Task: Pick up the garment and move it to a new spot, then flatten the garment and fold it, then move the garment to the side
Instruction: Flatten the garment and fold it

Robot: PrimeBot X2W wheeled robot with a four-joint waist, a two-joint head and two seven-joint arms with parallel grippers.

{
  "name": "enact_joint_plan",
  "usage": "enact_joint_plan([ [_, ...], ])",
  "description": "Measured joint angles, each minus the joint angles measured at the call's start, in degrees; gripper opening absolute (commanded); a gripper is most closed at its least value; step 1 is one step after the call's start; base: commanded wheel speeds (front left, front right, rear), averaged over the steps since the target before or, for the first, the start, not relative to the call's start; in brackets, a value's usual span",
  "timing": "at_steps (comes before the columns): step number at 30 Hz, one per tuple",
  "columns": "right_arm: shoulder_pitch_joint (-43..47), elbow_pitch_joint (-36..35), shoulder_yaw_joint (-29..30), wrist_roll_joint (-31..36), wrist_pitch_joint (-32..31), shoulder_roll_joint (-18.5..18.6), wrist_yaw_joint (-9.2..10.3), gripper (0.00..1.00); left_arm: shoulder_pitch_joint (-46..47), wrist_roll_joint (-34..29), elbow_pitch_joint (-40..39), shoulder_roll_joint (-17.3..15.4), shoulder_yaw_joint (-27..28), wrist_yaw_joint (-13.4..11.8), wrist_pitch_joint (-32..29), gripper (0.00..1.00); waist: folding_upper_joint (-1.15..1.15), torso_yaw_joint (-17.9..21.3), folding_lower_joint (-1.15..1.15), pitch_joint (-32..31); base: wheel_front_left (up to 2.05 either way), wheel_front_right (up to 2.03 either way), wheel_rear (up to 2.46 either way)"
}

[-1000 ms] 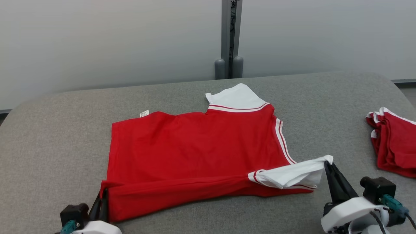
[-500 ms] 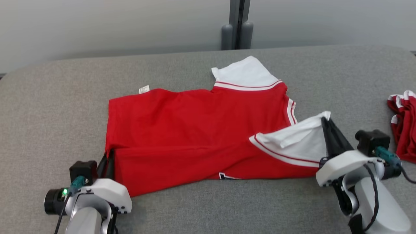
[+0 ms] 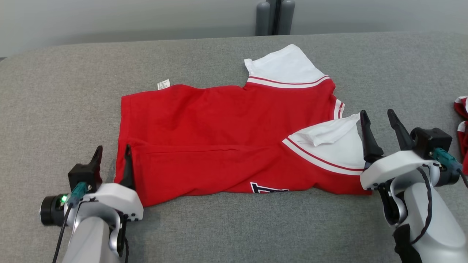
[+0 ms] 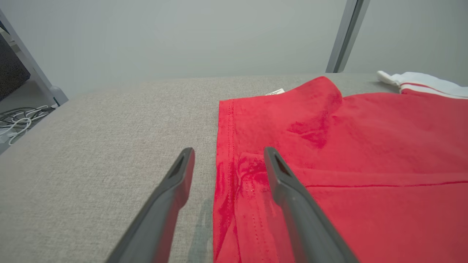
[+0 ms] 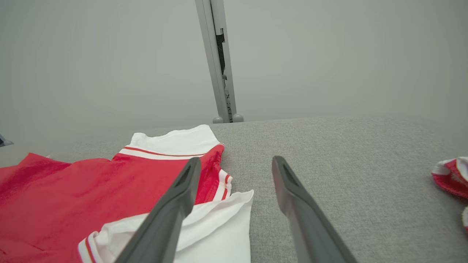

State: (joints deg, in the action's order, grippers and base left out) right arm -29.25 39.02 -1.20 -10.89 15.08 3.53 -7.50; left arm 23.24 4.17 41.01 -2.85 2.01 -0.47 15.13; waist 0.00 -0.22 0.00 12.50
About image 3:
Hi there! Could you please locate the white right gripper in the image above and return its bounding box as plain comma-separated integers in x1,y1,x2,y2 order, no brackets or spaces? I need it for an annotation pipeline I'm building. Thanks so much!
360,108,441,191

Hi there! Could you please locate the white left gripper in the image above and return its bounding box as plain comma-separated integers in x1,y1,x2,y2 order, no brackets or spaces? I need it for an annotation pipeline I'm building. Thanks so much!
64,144,144,222

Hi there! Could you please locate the red garment with white print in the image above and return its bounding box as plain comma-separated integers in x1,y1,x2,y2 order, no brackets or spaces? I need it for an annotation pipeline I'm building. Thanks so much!
453,96,468,175

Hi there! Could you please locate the red jersey with white sleeves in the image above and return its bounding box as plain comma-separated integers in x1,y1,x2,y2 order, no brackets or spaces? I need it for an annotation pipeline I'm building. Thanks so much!
114,44,373,207

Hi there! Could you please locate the left black cable teal connector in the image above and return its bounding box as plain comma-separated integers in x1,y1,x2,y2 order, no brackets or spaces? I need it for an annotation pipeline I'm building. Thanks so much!
52,182,89,263

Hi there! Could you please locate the right thin black gripper cable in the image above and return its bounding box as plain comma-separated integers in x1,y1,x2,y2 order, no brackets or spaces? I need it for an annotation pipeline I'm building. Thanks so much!
409,166,434,245

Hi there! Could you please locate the grey partition post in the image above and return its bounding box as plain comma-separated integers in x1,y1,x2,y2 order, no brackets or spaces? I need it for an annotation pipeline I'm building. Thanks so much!
255,0,296,36

